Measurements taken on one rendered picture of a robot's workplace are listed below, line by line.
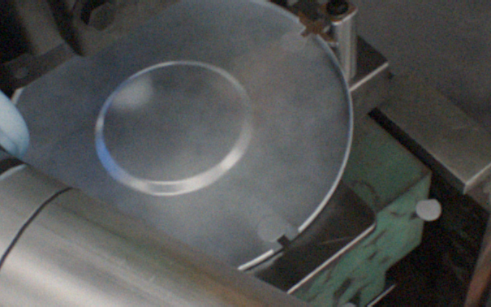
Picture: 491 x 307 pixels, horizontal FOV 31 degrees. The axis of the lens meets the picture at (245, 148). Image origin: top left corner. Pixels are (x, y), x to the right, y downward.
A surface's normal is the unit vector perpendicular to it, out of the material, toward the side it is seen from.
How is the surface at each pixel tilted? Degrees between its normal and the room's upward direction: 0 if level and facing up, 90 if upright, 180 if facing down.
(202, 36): 2
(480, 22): 0
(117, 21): 90
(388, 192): 0
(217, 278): 34
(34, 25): 90
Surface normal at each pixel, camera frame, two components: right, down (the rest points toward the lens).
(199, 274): 0.29, -0.83
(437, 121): -0.09, -0.56
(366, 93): 0.61, 0.62
